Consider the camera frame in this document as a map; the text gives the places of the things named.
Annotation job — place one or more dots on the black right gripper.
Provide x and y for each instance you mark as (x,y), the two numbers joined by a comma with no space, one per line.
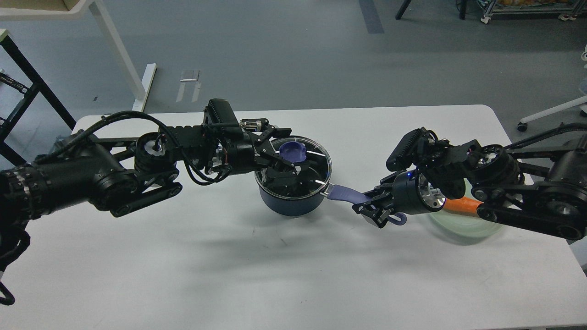
(410,193)

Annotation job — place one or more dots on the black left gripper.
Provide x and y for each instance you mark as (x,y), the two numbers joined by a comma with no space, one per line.
(246,152)

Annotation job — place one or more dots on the glass lid with blue knob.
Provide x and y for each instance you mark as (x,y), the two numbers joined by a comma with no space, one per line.
(312,165)

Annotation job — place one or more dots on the blue saucepan with handle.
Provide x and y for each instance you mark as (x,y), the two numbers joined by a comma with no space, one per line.
(305,206)

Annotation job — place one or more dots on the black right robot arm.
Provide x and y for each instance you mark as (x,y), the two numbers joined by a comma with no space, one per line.
(537,189)

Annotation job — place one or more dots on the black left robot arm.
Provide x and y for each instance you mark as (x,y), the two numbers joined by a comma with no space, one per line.
(128,161)

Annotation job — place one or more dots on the orange toy carrot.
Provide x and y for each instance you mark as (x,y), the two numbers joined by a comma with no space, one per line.
(464,205)

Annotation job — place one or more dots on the pale green glass plate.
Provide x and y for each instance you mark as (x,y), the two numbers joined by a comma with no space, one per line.
(465,225)

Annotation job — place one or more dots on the white chair base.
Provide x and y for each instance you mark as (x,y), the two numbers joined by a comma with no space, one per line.
(580,102)

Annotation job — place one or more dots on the metal wheeled cart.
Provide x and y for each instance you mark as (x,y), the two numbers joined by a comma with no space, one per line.
(564,10)

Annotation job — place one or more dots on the black table frame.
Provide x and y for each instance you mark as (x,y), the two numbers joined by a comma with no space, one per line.
(29,93)

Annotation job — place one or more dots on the white desk frame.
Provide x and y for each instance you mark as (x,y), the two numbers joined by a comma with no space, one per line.
(89,50)

